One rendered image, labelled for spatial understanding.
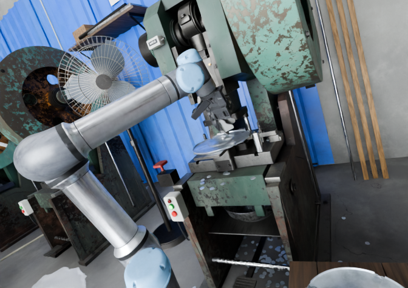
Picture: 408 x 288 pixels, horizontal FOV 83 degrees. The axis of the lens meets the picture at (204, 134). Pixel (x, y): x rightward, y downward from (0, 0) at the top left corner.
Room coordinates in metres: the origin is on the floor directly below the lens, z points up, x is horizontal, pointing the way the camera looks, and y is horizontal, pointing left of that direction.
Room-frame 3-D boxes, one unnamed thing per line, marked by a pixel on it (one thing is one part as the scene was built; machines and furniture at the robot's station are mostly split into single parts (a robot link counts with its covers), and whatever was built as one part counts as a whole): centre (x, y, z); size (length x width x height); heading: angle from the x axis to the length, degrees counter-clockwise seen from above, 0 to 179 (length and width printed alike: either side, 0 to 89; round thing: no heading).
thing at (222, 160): (1.05, -0.04, 0.72); 0.25 x 0.14 x 0.14; 148
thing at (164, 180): (1.17, 0.25, 0.62); 0.10 x 0.06 x 0.20; 58
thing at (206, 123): (1.20, -0.14, 0.86); 0.20 x 0.16 x 0.05; 58
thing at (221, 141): (1.09, -0.07, 0.78); 0.29 x 0.29 x 0.01
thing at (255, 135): (0.99, -0.22, 0.75); 0.03 x 0.03 x 0.10; 58
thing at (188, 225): (1.46, 0.02, 0.45); 0.92 x 0.12 x 0.90; 148
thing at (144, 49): (1.34, 0.06, 1.31); 0.22 x 0.12 x 0.22; 148
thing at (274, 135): (1.10, -0.28, 0.76); 0.17 x 0.06 x 0.10; 58
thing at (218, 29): (1.32, -0.21, 0.83); 0.79 x 0.43 x 1.34; 148
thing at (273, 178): (1.17, -0.44, 0.45); 0.92 x 0.12 x 0.90; 148
